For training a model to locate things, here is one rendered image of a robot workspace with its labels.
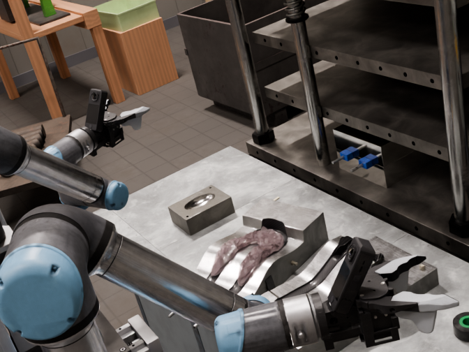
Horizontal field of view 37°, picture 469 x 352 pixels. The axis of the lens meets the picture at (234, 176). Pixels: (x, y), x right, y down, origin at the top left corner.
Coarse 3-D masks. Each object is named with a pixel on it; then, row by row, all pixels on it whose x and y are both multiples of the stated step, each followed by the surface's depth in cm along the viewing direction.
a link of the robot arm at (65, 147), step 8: (72, 136) 188; (56, 144) 185; (64, 144) 185; (72, 144) 186; (80, 144) 187; (48, 152) 182; (56, 152) 182; (64, 152) 183; (72, 152) 185; (80, 152) 187; (64, 160) 183; (72, 160) 185
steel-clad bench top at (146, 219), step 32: (224, 160) 309; (256, 160) 302; (160, 192) 296; (192, 192) 290; (224, 192) 284; (256, 192) 278; (288, 192) 272; (320, 192) 267; (128, 224) 278; (160, 224) 273; (224, 224) 262; (352, 224) 243; (384, 224) 239; (192, 256) 248; (448, 256) 216; (448, 288) 203; (448, 320) 192
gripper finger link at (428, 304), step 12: (396, 300) 102; (408, 300) 101; (420, 300) 101; (432, 300) 100; (444, 300) 100; (456, 300) 100; (396, 312) 104; (408, 312) 103; (420, 312) 102; (432, 312) 101; (420, 324) 103; (432, 324) 102
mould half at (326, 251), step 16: (336, 240) 213; (384, 240) 220; (320, 256) 211; (384, 256) 213; (400, 256) 211; (304, 272) 211; (336, 272) 204; (416, 272) 203; (432, 272) 202; (288, 288) 206; (320, 288) 203; (416, 288) 201; (432, 288) 205
